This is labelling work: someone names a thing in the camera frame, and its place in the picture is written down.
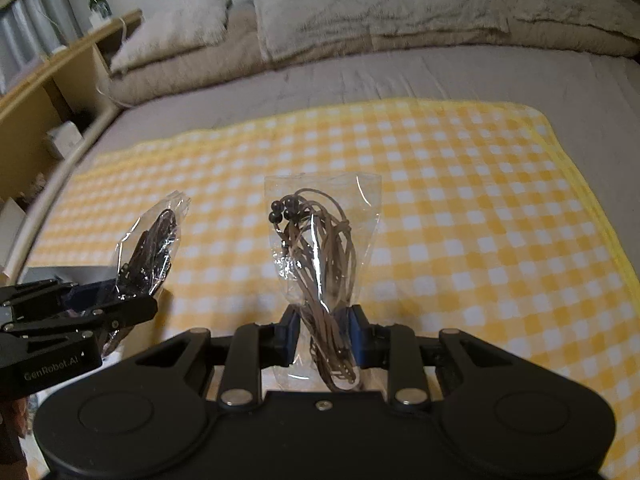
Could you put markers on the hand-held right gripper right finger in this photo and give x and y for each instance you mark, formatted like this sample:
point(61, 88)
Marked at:
point(358, 335)

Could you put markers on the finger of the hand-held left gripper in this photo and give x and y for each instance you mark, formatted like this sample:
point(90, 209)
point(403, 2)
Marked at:
point(115, 312)
point(92, 294)

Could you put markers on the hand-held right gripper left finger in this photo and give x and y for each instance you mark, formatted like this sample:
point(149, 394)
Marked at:
point(290, 334)

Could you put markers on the white tissue box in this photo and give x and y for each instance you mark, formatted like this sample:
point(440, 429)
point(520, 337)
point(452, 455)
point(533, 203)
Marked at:
point(65, 137)

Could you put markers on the yellow checkered cloth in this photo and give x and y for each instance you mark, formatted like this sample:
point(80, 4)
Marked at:
point(450, 200)

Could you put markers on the wooden bedside shelf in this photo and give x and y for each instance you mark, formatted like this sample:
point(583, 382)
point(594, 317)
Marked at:
point(45, 95)

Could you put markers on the grey bed mattress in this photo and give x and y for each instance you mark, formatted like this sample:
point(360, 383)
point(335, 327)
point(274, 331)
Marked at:
point(310, 85)

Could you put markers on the white curtain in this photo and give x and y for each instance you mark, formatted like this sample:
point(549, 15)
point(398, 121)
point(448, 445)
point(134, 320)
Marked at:
point(35, 25)

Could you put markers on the white fluffy pillow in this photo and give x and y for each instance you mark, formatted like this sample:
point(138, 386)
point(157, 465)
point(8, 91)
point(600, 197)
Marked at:
point(170, 27)

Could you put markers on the green glass bottle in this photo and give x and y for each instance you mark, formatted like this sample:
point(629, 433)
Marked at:
point(97, 2)

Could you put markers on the beige fleece duvet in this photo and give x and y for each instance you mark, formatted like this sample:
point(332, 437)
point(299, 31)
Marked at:
point(450, 40)

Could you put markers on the grey fleece pillow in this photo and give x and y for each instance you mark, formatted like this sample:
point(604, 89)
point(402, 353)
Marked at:
point(370, 5)

